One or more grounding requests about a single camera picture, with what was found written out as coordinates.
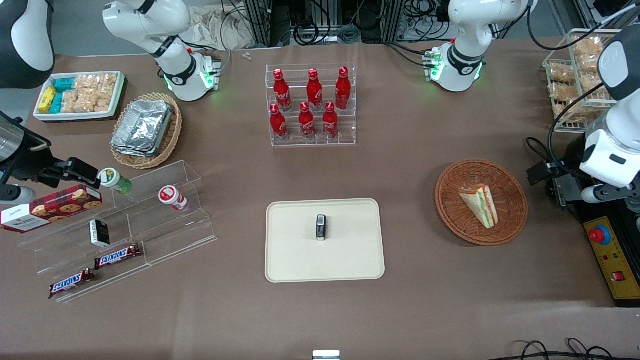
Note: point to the red cola bottle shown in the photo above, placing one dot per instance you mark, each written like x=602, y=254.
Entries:
x=330, y=122
x=282, y=92
x=278, y=125
x=343, y=90
x=306, y=124
x=314, y=92

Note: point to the clear acrylic bottle rack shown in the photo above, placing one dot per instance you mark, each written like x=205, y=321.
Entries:
x=345, y=135

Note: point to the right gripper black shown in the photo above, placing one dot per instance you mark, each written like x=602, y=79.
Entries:
x=26, y=162

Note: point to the beige rectangular tray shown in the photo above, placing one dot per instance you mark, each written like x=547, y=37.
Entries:
x=300, y=255

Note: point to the Snickers chocolate bar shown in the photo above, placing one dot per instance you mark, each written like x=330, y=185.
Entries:
x=117, y=256
x=71, y=283

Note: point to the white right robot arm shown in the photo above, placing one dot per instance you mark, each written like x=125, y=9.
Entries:
x=175, y=65

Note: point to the small grey white box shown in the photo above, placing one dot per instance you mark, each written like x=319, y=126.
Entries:
x=326, y=355

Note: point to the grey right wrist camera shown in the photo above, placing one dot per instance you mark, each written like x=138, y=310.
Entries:
x=17, y=195

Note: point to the teal snack packet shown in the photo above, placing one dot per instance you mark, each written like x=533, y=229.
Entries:
x=64, y=84
x=57, y=103

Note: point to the aluminium profile frame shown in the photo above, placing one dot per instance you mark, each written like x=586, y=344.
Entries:
x=260, y=22

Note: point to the brown round wicker basket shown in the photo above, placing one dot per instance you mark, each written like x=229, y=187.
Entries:
x=455, y=220

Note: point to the small black packet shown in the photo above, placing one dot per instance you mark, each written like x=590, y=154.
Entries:
x=321, y=227

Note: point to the clear rice cracker bag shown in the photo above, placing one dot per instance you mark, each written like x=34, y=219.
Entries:
x=71, y=101
x=96, y=82
x=98, y=101

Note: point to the light oval wicker basket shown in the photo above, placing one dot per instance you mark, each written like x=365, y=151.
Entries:
x=172, y=135

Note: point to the beige crumpled cloth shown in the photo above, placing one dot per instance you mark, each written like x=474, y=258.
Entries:
x=220, y=27

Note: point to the yellow emergency stop box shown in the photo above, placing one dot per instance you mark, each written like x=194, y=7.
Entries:
x=612, y=260

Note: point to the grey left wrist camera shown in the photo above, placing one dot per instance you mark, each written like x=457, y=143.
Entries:
x=592, y=194

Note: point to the yellow snack packet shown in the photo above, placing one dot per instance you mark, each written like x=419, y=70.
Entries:
x=47, y=100

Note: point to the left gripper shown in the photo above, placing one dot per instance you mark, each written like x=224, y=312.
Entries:
x=564, y=168

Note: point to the red tartan cookie box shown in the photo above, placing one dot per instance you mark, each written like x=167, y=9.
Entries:
x=55, y=207

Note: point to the brown pastry snack bag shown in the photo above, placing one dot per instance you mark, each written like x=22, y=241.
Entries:
x=561, y=73
x=587, y=46
x=562, y=100
x=589, y=70

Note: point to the triangle sandwich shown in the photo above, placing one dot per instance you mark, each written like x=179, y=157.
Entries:
x=479, y=205

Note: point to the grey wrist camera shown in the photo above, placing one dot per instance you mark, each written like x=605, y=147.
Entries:
x=17, y=195
x=592, y=194

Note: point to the clear acrylic stepped shelf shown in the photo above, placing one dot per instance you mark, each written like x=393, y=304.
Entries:
x=165, y=230

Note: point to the red and white bottle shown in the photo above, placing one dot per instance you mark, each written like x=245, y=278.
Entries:
x=171, y=196

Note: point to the green bottle white cap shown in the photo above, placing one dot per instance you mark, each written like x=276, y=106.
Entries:
x=112, y=180

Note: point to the small black white box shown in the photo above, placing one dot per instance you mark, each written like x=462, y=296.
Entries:
x=100, y=233

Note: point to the white snack tray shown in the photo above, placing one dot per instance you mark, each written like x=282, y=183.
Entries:
x=75, y=116

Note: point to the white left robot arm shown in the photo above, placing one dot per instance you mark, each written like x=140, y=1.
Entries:
x=465, y=55

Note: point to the stacked aluminium foil trays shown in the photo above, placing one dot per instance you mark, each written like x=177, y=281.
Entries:
x=142, y=127

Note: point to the black appliance housing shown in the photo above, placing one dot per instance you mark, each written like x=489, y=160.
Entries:
x=570, y=195

